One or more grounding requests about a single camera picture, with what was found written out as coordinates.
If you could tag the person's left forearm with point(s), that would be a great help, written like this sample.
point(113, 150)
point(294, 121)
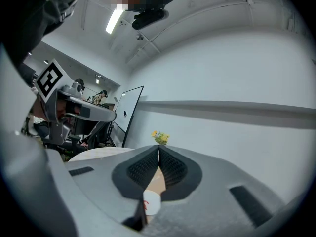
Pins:
point(39, 110)

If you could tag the black head-worn camera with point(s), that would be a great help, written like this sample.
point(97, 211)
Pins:
point(149, 17)

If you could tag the person's black clothing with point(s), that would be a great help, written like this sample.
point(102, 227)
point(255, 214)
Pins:
point(24, 13)

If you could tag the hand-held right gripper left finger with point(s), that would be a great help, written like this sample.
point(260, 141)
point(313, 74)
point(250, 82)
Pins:
point(98, 181)

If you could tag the white round plate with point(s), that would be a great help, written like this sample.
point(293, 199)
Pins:
point(153, 202)

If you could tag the black office chair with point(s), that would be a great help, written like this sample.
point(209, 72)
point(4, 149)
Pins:
point(98, 132)

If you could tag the black framed whiteboard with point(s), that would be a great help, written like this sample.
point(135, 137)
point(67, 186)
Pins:
point(128, 107)

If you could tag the black whiteboard eraser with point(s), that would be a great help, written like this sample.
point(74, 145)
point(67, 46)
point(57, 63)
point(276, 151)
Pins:
point(125, 114)

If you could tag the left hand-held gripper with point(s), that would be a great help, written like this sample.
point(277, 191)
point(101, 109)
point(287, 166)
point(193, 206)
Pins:
point(48, 80)

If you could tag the round ceiling sensor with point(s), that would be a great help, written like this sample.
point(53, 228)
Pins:
point(140, 36)

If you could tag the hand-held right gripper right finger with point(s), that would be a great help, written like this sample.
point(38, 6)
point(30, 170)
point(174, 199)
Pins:
point(209, 181)

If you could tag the person's left hand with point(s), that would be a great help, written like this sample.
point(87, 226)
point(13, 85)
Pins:
point(61, 110)

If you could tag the yellow flower bouquet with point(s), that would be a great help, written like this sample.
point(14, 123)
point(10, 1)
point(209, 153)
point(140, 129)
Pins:
point(160, 137)

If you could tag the long ceiling light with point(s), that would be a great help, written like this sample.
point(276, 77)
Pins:
point(114, 21)

